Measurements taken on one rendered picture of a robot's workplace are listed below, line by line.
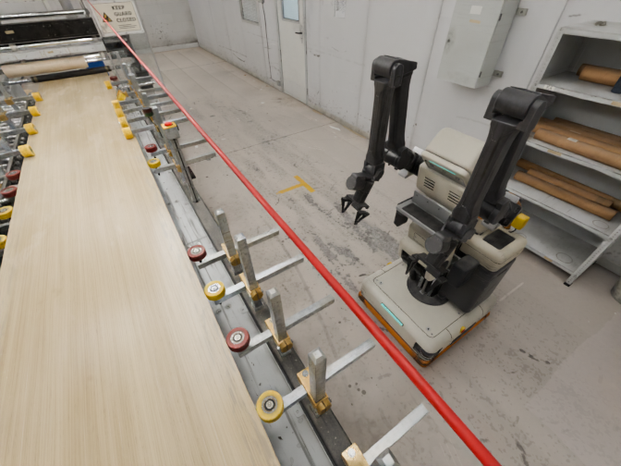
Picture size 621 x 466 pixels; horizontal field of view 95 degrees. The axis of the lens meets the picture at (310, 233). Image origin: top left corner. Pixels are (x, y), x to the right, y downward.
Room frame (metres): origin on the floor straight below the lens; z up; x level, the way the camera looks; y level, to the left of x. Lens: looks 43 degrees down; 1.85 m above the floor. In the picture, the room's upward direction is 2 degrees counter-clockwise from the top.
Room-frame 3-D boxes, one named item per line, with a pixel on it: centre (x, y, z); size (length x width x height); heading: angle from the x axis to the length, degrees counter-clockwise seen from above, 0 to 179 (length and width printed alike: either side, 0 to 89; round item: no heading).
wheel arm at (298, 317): (0.58, 0.10, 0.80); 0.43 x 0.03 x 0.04; 122
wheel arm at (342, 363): (0.37, -0.03, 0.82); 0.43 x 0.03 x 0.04; 122
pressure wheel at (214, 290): (0.69, 0.40, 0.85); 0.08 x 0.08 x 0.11
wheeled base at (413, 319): (1.11, -0.77, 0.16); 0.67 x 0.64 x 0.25; 122
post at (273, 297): (0.52, 0.12, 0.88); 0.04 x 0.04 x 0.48; 32
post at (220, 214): (0.95, 0.38, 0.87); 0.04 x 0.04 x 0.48; 32
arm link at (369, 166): (1.06, -0.27, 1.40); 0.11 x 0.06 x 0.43; 31
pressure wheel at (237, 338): (0.48, 0.27, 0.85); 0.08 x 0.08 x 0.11
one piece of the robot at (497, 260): (1.16, -0.85, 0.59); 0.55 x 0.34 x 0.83; 32
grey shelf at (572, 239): (1.77, -1.93, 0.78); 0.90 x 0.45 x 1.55; 32
